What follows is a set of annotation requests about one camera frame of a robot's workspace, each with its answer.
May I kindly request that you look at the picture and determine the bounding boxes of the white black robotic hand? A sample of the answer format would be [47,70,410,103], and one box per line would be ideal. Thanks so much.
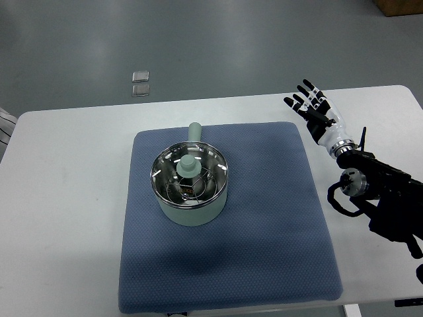
[284,79,357,159]

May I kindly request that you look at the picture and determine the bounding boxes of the glass lid with green knob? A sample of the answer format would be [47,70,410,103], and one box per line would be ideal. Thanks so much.
[150,141,229,210]

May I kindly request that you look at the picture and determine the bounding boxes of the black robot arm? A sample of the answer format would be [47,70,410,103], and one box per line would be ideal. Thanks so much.
[327,128,422,260]

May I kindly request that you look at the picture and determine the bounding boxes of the green pot with steel interior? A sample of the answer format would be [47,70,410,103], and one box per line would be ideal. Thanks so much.
[155,122,227,227]

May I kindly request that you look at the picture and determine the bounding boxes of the brown cardboard box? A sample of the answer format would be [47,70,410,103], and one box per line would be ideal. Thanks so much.
[373,0,422,17]

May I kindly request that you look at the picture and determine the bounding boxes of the blue quilted mat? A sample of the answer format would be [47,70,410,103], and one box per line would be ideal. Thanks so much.
[118,122,342,314]

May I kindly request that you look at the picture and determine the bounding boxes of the upper metal floor plate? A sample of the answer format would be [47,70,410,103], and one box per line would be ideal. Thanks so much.
[132,71,149,83]

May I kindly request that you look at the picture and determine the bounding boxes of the metal floor plate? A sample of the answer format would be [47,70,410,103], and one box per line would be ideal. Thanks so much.
[132,83,150,97]
[132,71,149,83]

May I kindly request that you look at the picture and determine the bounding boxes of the lower metal floor plate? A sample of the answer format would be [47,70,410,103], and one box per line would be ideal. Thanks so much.
[132,83,150,97]

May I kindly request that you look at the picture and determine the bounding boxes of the white table leg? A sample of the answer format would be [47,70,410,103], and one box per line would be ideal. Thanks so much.
[343,304,362,317]

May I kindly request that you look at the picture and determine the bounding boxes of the striped cloth at left edge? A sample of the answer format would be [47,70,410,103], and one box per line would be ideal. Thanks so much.
[0,108,17,159]

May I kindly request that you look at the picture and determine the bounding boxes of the black cable loop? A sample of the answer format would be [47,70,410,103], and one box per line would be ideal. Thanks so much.
[327,181,371,218]

